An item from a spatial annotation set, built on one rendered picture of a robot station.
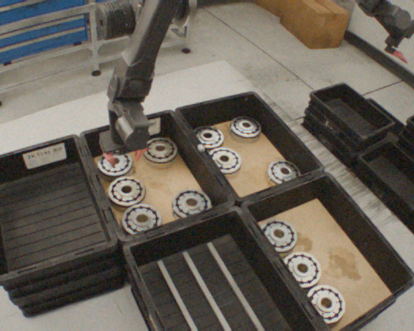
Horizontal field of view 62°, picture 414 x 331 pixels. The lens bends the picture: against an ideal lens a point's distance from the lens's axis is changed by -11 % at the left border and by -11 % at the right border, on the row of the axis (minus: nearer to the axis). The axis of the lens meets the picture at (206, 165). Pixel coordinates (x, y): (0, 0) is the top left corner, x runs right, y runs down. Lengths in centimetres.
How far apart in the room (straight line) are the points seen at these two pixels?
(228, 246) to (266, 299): 17
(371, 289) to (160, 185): 64
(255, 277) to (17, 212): 66
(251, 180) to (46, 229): 60
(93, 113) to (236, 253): 86
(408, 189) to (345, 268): 111
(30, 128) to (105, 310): 82
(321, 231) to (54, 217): 73
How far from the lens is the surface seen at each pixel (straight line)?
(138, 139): 80
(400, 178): 211
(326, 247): 105
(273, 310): 92
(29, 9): 274
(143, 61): 76
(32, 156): 112
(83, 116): 155
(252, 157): 120
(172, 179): 110
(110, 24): 178
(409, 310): 124
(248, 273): 95
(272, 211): 104
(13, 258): 102
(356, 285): 103
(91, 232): 101
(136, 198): 102
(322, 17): 375
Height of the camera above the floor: 165
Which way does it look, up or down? 46 degrees down
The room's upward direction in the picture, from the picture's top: 8 degrees clockwise
